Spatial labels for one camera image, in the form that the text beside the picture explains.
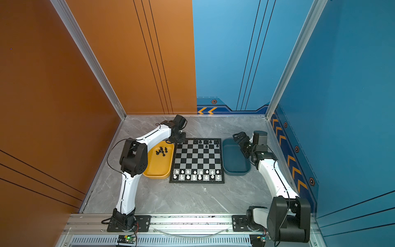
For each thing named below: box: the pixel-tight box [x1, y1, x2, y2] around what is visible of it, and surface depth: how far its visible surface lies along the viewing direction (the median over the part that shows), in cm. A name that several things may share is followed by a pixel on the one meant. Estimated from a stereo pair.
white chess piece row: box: [172, 169, 221, 181], surface depth 89 cm
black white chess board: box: [169, 137, 225, 184], surface depth 93 cm
